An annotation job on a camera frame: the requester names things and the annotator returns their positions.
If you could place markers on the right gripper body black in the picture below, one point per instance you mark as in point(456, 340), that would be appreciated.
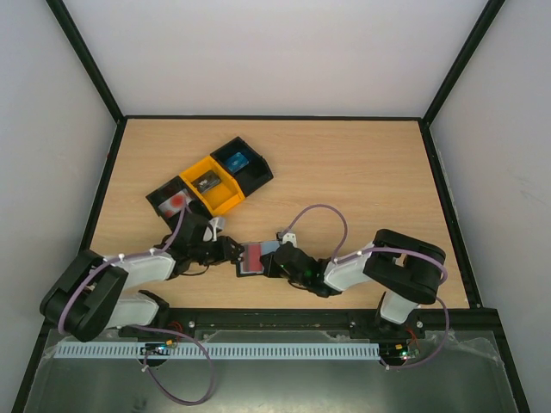
point(272, 263)

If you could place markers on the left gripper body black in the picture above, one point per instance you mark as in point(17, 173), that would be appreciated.
point(208, 256)

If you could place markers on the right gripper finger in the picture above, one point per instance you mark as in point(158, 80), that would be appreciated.
point(268, 270)
point(267, 258)

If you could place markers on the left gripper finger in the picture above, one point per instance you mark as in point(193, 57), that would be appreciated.
point(234, 260)
point(232, 247)

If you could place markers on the black leather card holder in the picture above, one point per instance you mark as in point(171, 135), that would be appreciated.
point(267, 246)

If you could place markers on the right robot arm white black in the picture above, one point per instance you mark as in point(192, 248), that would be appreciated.
point(410, 269)

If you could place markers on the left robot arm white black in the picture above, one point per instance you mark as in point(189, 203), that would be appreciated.
point(92, 294)

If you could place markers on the red white card in bin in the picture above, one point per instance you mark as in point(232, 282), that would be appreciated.
point(174, 204)

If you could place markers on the black card in bin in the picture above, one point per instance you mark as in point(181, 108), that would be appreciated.
point(206, 181)

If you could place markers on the blue card in bin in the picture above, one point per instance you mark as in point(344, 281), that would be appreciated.
point(236, 162)

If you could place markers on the yellow bin middle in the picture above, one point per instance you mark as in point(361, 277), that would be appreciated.
point(221, 198)

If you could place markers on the black bin right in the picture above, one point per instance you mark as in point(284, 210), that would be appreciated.
point(250, 170)

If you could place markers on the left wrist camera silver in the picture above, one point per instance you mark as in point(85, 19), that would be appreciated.
point(214, 227)

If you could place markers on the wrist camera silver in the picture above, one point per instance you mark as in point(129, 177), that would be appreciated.
point(214, 227)
point(284, 237)

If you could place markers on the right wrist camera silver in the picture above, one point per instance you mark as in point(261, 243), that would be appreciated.
point(284, 237)

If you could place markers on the grey slotted cable duct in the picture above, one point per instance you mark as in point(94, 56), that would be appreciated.
point(220, 351)

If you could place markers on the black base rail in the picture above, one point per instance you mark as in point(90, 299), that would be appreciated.
point(356, 324)

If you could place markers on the black cage frame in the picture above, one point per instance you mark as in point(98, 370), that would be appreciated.
point(476, 35)

